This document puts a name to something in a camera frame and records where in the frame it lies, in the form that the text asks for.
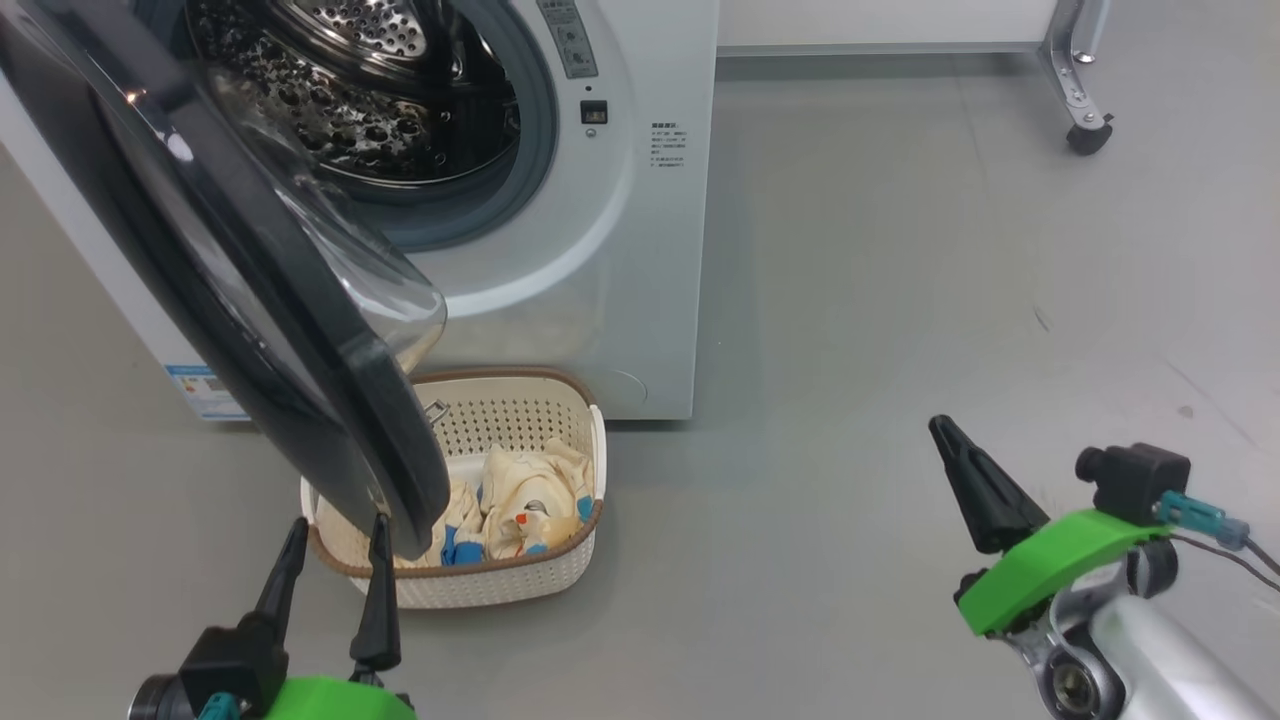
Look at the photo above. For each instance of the cream garment with bear print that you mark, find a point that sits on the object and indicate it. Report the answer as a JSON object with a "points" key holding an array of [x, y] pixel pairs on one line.
{"points": [[540, 495]]}

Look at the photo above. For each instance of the metal partition foot with castor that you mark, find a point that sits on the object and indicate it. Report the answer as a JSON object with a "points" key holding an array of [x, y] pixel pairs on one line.
{"points": [[1075, 90]]}

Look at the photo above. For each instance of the round drain filter cover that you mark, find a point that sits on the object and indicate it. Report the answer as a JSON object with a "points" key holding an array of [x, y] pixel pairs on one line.
{"points": [[630, 388]]}

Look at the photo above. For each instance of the white partition panel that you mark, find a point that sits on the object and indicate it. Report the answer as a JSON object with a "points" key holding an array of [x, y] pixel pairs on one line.
{"points": [[880, 20]]}

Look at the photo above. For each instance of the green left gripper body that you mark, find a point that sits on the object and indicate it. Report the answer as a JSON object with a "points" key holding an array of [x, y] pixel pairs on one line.
{"points": [[340, 700]]}

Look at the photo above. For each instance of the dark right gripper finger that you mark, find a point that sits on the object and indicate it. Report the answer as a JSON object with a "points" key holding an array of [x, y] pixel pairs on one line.
{"points": [[985, 500]]}

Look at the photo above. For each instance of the white front-load washing machine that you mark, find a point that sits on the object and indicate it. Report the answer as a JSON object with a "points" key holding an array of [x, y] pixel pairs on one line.
{"points": [[620, 280]]}

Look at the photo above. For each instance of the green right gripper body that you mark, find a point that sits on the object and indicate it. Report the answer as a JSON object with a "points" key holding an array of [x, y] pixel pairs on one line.
{"points": [[1050, 565]]}

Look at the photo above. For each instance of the black round glass washer door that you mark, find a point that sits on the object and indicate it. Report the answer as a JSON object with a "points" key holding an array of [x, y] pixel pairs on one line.
{"points": [[250, 300]]}

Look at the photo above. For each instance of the blue energy label sticker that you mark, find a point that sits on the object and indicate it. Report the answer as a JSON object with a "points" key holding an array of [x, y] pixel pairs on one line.
{"points": [[205, 392]]}

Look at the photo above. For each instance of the grey warning sticker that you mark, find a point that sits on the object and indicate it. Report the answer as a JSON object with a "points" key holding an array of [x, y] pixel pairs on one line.
{"points": [[570, 40]]}

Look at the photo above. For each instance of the cream perforated laundry basket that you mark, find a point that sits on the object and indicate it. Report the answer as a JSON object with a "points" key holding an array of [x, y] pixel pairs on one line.
{"points": [[500, 585]]}

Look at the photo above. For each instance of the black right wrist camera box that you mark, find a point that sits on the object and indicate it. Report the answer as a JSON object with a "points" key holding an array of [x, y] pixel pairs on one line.
{"points": [[1135, 480]]}

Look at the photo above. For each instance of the cream garment with blue cuffs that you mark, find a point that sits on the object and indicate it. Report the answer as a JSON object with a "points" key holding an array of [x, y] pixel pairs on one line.
{"points": [[460, 540]]}

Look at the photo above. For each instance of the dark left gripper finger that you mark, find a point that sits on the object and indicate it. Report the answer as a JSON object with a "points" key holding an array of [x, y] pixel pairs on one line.
{"points": [[378, 610], [280, 590]]}

